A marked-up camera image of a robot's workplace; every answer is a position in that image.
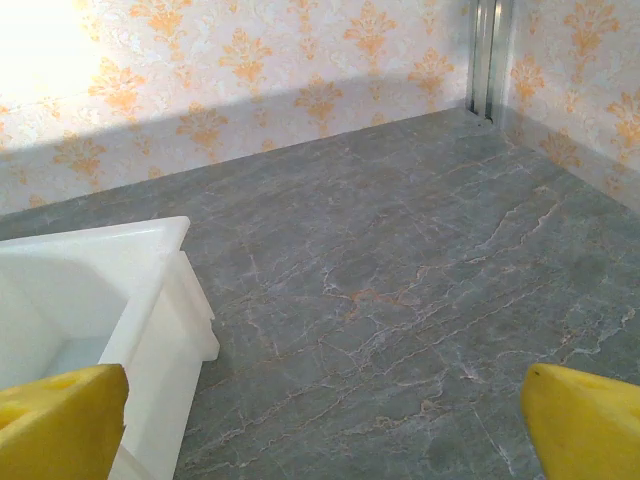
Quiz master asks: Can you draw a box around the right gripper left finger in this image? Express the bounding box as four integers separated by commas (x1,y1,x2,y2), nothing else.
0,363,130,480

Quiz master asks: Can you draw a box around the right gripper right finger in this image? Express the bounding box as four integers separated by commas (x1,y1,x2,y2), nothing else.
520,362,640,480

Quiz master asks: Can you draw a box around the white plastic bin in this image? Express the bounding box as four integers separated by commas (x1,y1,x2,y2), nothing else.
0,215,221,480

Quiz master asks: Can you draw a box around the aluminum frame corner post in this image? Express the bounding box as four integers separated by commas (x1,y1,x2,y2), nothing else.
467,0,515,125

